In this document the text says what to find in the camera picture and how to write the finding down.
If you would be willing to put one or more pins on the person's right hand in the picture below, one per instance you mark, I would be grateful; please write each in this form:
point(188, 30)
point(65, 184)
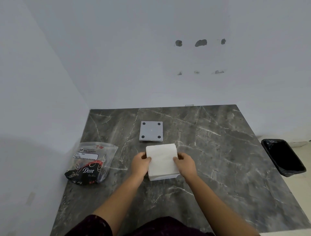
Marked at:
point(187, 166)

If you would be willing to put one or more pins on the person's left hand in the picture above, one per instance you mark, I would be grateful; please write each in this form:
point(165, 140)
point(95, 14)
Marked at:
point(139, 164)

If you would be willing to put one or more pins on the person's right thumb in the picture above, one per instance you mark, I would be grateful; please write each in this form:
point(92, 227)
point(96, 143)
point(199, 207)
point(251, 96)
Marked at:
point(176, 159)

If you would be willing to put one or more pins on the person's left thumb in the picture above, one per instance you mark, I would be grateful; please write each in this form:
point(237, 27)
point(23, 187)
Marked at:
point(147, 159)

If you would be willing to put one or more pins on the stack of white paper napkins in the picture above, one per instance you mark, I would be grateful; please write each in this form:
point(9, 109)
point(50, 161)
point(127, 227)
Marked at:
point(161, 160)

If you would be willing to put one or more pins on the person's right forearm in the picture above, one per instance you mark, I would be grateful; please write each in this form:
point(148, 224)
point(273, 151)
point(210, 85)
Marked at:
point(216, 206)

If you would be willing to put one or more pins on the person's left forearm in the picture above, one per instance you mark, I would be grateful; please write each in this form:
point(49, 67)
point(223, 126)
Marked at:
point(119, 198)

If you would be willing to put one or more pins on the grey square napkin holder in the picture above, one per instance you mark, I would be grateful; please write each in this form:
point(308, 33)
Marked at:
point(151, 131)

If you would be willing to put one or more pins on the clear and black plastic bag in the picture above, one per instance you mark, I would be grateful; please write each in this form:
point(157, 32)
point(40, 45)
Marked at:
point(91, 164)

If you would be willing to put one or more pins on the person's dark patterned clothing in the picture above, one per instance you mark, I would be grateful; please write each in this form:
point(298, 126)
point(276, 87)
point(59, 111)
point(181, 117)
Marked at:
point(145, 227)

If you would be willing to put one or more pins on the black lined waste bin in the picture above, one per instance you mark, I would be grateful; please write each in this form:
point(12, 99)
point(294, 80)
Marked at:
point(283, 156)

